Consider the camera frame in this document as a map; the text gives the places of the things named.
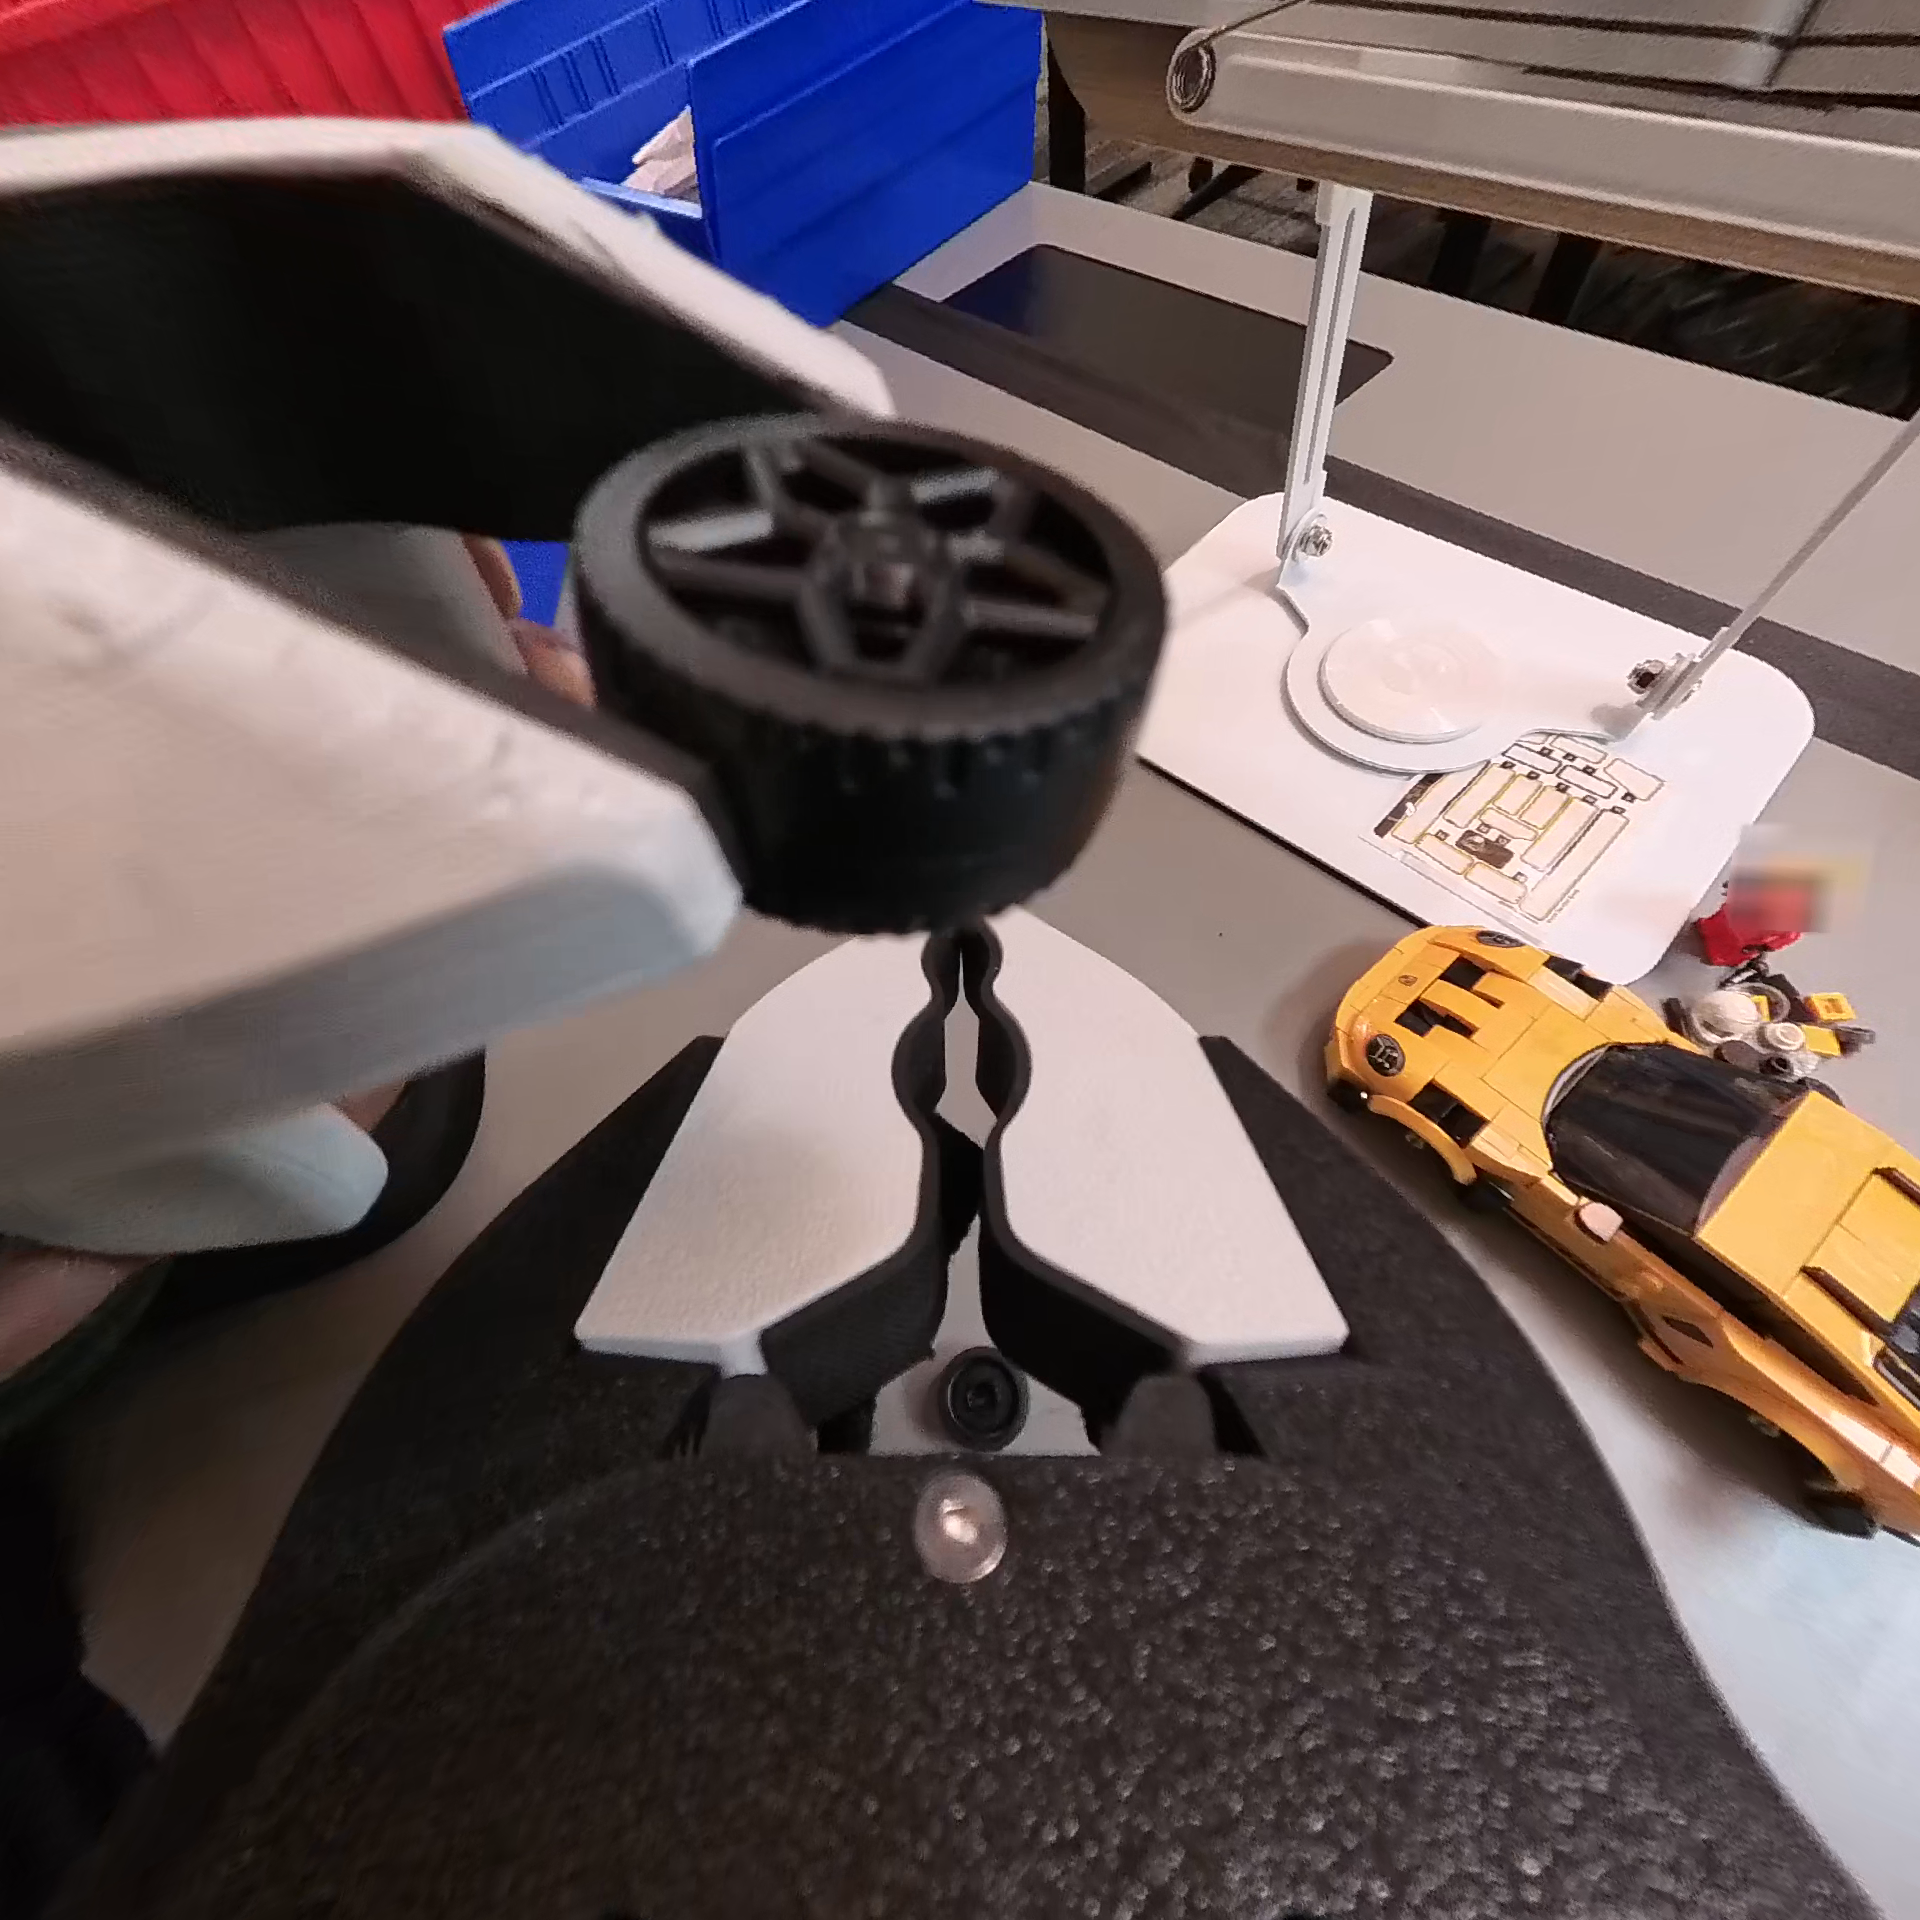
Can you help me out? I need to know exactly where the red plastic bin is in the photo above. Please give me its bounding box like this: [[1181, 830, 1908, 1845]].
[[0, 0, 465, 127]]

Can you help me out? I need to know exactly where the white metal book stand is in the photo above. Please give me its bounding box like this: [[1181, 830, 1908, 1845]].
[[1043, 0, 1920, 976]]

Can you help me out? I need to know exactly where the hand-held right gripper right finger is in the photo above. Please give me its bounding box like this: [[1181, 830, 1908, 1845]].
[[960, 918, 1348, 1448]]

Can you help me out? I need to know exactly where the lego sticker sheet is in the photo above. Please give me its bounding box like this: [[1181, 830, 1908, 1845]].
[[1372, 726, 1665, 922]]

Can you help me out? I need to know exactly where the small white yellow lego piece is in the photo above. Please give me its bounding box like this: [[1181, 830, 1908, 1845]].
[[1662, 970, 1876, 1080]]

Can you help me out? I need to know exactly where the black lego wheel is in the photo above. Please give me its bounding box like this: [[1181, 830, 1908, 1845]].
[[573, 416, 1168, 934], [936, 1351, 1028, 1448]]

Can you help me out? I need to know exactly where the person's left hand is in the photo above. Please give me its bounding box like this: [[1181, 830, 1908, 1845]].
[[0, 1237, 174, 1389]]

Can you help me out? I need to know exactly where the red lego minifigure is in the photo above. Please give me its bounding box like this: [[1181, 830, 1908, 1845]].
[[1696, 884, 1800, 968]]

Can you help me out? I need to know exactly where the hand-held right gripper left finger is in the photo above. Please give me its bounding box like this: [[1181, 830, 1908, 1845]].
[[573, 927, 969, 1454]]

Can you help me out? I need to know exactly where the yellow lego car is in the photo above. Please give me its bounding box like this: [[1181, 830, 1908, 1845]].
[[1324, 926, 1920, 1546]]

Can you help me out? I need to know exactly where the blue plastic storage bin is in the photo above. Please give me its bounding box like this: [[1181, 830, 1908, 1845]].
[[441, 0, 707, 153], [575, 0, 1045, 324]]

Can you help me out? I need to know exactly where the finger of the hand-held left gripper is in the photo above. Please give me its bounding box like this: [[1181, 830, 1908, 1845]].
[[0, 117, 899, 542], [0, 464, 748, 1255]]

